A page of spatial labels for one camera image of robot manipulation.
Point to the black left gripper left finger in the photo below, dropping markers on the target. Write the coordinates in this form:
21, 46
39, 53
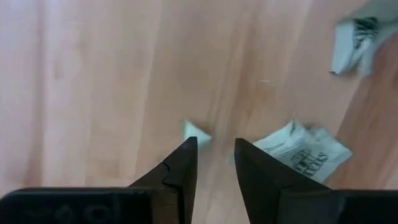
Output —
155, 202

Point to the green white sweetener packet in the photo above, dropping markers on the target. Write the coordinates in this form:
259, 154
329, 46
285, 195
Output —
192, 132
304, 151
349, 46

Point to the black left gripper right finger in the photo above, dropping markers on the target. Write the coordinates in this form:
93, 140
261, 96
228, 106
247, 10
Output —
280, 199

